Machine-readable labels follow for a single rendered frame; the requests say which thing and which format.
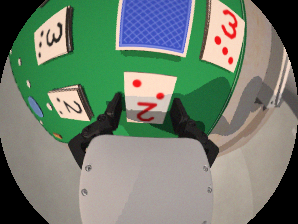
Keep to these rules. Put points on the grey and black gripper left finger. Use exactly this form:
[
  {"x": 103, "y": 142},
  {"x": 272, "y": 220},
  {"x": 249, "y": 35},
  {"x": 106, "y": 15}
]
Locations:
[{"x": 106, "y": 123}]

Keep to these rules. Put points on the green card table cloth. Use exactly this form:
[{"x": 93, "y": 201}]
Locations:
[{"x": 96, "y": 65}]

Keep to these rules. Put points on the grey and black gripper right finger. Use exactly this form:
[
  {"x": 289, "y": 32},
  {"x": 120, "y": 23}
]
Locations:
[{"x": 186, "y": 128}]

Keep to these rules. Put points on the blue round coaster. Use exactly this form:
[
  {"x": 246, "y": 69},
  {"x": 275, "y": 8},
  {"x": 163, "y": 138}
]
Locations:
[{"x": 35, "y": 106}]

